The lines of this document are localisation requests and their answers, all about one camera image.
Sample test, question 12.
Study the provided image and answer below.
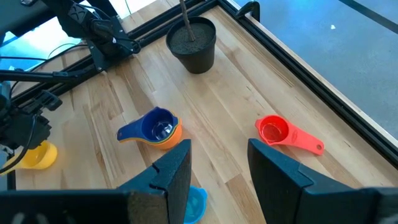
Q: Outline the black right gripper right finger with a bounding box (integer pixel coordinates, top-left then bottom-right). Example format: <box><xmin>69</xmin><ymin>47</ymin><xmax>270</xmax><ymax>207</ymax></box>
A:
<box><xmin>247</xmin><ymin>139</ymin><xmax>398</xmax><ymax>224</ymax></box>

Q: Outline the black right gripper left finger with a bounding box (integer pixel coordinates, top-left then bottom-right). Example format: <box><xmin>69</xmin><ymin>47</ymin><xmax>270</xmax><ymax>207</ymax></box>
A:
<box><xmin>0</xmin><ymin>139</ymin><xmax>193</xmax><ymax>224</ymax></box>

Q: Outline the yellow measuring cup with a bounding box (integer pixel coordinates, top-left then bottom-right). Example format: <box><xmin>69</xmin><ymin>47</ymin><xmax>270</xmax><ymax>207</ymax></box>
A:
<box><xmin>0</xmin><ymin>140</ymin><xmax>58</xmax><ymax>175</ymax></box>

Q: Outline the light blue measuring cup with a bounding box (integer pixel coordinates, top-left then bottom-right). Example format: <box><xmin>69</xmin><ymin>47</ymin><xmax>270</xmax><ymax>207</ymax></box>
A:
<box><xmin>183</xmin><ymin>185</ymin><xmax>208</xmax><ymax>224</ymax></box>

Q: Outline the red measuring cup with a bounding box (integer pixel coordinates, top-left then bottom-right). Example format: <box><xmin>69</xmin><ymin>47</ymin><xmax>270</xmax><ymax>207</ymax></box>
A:
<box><xmin>254</xmin><ymin>114</ymin><xmax>325</xmax><ymax>156</ymax></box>

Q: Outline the navy blue measuring cup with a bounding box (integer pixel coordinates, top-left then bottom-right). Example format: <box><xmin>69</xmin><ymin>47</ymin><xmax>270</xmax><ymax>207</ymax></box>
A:
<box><xmin>117</xmin><ymin>106</ymin><xmax>180</xmax><ymax>143</ymax></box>

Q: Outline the black plant pot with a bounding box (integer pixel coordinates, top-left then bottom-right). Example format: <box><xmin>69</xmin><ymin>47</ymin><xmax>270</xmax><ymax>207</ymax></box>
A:
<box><xmin>165</xmin><ymin>16</ymin><xmax>217</xmax><ymax>75</ymax></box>

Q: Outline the black frame brace strut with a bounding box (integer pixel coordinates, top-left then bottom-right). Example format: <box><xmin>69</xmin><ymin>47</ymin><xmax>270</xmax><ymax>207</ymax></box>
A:
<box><xmin>0</xmin><ymin>69</ymin><xmax>105</xmax><ymax>83</ymax></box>

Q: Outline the black clamp handle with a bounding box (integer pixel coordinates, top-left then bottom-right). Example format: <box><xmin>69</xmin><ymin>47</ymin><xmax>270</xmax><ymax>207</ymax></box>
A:
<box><xmin>234</xmin><ymin>0</ymin><xmax>261</xmax><ymax>22</ymax></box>

